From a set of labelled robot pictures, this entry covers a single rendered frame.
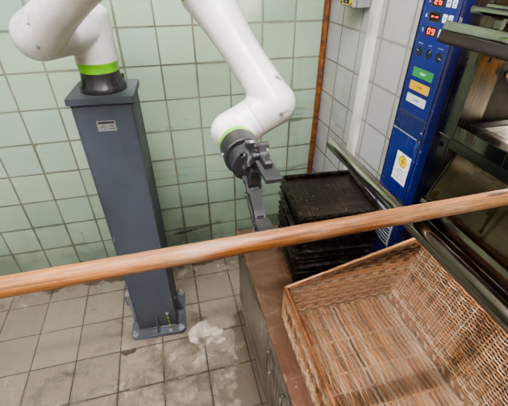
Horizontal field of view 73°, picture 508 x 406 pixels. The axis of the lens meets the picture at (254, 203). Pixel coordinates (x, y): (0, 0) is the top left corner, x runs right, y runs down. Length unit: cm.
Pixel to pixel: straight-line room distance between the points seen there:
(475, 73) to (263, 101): 54
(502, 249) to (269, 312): 69
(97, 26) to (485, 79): 107
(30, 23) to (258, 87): 58
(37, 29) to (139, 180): 56
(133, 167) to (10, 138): 73
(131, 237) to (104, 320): 69
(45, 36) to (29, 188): 106
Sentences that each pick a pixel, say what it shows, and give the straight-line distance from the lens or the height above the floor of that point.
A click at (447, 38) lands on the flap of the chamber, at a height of 141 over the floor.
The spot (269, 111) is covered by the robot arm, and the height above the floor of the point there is 125.
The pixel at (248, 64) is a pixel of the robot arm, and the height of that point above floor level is 135.
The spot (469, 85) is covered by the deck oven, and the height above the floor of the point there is 129.
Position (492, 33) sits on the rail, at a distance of 86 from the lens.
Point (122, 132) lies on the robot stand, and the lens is 126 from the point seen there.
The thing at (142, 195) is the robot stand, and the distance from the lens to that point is 137.
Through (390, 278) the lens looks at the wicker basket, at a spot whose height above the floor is 68.
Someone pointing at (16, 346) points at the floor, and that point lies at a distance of 217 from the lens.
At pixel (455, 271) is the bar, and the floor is 117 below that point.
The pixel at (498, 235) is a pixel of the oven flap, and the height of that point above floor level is 99.
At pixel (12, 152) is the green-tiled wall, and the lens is 192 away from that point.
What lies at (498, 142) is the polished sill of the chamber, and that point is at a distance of 106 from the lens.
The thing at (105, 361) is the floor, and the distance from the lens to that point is 193.
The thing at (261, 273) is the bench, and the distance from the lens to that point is 133.
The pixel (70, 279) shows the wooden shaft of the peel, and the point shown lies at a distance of 54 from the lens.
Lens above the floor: 155
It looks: 35 degrees down
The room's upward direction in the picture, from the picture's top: straight up
